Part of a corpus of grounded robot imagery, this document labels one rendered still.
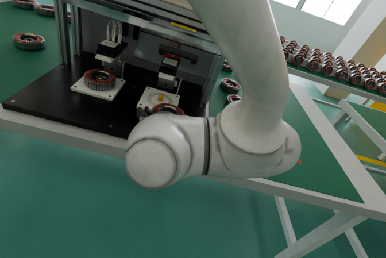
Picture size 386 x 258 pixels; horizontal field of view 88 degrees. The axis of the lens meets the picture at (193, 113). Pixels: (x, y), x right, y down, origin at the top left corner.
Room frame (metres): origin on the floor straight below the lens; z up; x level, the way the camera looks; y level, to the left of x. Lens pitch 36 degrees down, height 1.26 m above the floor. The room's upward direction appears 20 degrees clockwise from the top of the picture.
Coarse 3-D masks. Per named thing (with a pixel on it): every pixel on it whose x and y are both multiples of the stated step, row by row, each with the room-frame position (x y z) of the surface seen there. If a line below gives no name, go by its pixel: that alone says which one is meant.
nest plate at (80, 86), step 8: (80, 80) 0.61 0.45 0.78; (120, 80) 0.70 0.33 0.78; (72, 88) 0.55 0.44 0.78; (80, 88) 0.57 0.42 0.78; (88, 88) 0.58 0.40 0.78; (112, 88) 0.63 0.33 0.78; (120, 88) 0.66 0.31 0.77; (96, 96) 0.57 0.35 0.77; (104, 96) 0.57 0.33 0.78; (112, 96) 0.59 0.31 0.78
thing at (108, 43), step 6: (102, 42) 0.70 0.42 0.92; (108, 42) 0.72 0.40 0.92; (114, 42) 0.74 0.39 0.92; (102, 48) 0.68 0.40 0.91; (108, 48) 0.68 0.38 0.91; (114, 48) 0.69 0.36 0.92; (120, 48) 0.75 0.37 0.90; (102, 54) 0.68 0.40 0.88; (108, 54) 0.68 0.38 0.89; (114, 54) 0.69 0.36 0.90; (120, 54) 0.78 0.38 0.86; (108, 60) 0.66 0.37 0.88; (120, 60) 0.78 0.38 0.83
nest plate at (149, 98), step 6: (150, 90) 0.71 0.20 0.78; (156, 90) 0.73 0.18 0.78; (144, 96) 0.66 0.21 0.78; (150, 96) 0.67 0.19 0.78; (156, 96) 0.69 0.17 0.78; (168, 96) 0.72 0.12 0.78; (174, 96) 0.74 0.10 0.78; (138, 102) 0.61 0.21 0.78; (144, 102) 0.62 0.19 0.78; (150, 102) 0.63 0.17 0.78; (156, 102) 0.65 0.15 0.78; (162, 102) 0.66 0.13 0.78; (168, 102) 0.68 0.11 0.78; (174, 102) 0.69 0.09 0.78; (144, 108) 0.59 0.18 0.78
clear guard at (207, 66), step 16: (160, 16) 0.77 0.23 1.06; (144, 32) 0.56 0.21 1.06; (160, 32) 0.60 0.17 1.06; (176, 32) 0.66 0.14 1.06; (192, 32) 0.72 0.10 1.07; (144, 48) 0.53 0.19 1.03; (192, 48) 0.58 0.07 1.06; (208, 48) 0.61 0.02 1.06; (160, 64) 0.52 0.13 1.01; (176, 64) 0.53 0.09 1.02; (192, 64) 0.55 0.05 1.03; (208, 64) 0.56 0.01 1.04
